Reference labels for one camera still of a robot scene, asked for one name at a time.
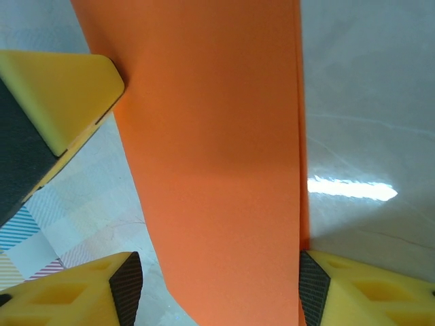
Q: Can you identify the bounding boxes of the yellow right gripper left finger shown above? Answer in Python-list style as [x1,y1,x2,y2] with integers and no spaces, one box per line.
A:
[0,251,142,326]

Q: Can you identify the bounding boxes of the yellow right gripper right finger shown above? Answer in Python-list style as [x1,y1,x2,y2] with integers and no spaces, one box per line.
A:
[298,249,435,326]

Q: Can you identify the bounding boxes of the orange square paper sheet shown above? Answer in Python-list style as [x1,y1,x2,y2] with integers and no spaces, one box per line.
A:
[69,0,312,326]

